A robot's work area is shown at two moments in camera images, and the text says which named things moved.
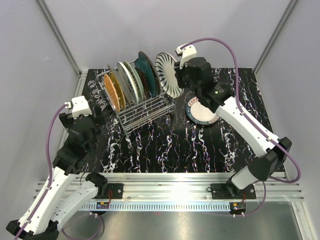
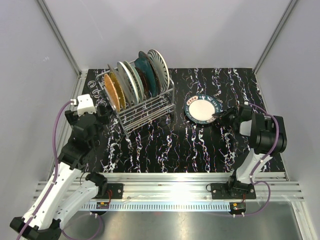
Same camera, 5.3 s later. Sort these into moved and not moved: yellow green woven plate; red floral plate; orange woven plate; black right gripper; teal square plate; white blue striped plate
Moved: black right gripper; white blue striped plate
Not moved: orange woven plate; yellow green woven plate; red floral plate; teal square plate
